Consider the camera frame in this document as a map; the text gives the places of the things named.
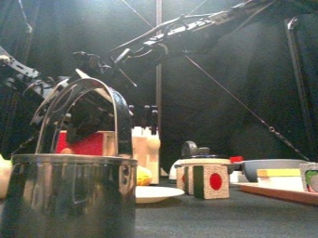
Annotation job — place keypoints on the cream wooden utensil holder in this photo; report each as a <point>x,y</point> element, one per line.
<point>144,148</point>

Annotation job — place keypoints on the red drawer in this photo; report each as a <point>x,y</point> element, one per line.
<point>90,146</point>

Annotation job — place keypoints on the wooden board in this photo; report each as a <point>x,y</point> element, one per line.
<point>281,193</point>

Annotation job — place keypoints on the white plate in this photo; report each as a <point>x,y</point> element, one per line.
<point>159,192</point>

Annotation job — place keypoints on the small white block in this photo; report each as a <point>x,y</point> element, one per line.
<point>238,177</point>

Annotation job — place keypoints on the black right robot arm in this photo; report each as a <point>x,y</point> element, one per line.
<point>194,34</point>

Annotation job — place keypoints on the small red toy block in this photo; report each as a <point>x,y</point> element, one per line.
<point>236,159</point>

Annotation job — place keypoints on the yellow and white toy block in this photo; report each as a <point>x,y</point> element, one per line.
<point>279,179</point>

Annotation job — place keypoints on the vertical metal frame pole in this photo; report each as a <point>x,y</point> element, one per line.
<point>159,93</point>

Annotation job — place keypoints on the wooden drawer cabinet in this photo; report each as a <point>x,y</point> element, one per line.
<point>108,144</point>

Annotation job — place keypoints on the black metal frame stand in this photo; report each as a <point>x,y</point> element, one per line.
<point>298,77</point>

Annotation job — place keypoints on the black pot lid with knob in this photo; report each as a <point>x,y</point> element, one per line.
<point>192,149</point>

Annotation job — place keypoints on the grey bowl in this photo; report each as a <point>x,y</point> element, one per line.
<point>273,169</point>

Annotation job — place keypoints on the toy sushi roll red centre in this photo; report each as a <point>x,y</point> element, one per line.
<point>215,181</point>
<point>184,179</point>

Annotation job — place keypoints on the toy sushi roll green centre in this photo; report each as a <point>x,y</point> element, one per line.
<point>310,178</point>

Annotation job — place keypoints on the white toy pot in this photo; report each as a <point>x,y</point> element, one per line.
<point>174,172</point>

